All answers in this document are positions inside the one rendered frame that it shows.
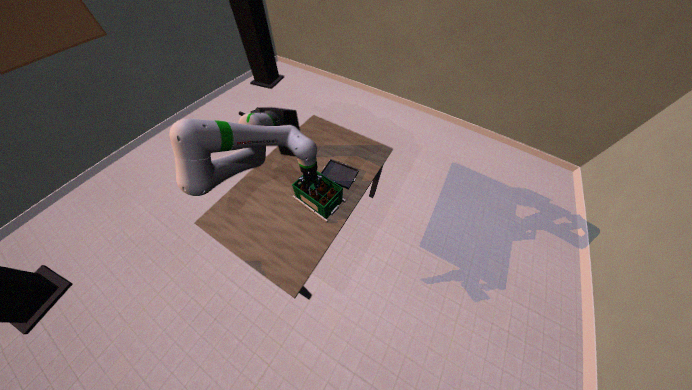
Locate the green plastic crate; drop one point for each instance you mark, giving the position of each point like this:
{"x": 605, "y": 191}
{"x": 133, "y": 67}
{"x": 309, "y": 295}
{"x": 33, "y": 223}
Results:
{"x": 326, "y": 210}

